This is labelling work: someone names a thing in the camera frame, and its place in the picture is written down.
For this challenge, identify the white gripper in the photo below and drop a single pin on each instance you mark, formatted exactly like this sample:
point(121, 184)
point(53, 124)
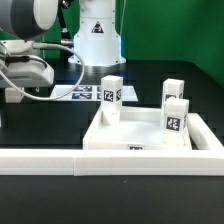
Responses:
point(20, 63)

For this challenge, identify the white square tabletop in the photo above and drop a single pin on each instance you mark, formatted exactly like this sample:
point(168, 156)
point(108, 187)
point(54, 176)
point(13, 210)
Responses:
point(138, 129)

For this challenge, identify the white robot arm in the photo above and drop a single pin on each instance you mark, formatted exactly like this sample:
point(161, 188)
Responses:
point(97, 43)

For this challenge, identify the white L-shaped obstacle fence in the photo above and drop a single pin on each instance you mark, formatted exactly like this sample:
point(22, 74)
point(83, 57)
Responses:
point(111, 162)

